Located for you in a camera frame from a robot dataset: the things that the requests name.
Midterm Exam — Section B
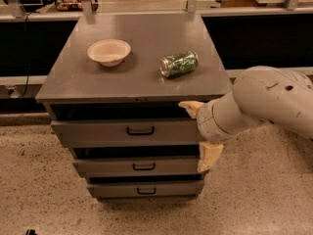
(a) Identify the green soda can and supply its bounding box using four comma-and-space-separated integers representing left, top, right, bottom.
159, 51, 199, 77

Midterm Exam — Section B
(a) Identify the grey top drawer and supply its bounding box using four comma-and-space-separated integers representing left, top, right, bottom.
52, 118, 203, 148

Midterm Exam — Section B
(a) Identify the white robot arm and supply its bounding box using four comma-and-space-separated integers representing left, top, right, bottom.
179, 66, 313, 172

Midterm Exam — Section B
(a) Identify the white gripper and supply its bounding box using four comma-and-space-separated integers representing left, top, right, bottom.
178, 100, 233, 172

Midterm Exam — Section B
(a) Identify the grey drawer cabinet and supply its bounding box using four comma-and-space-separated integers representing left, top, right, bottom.
34, 13, 233, 202

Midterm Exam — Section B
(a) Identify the grey middle drawer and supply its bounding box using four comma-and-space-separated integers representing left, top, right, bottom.
73, 156, 199, 178

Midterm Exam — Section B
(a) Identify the grey drawer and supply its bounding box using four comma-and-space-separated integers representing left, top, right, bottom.
52, 118, 203, 148
87, 180, 204, 199
73, 156, 199, 178

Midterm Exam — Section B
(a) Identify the black power cable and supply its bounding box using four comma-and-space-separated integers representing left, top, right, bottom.
19, 11, 33, 98

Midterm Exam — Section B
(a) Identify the white paper bowl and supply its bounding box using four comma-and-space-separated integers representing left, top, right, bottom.
87, 39, 131, 67

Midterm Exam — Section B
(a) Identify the grey bottom drawer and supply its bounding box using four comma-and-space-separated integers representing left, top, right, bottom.
87, 180, 204, 199

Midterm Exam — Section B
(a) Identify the metal railing shelf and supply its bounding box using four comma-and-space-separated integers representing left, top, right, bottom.
0, 0, 313, 22

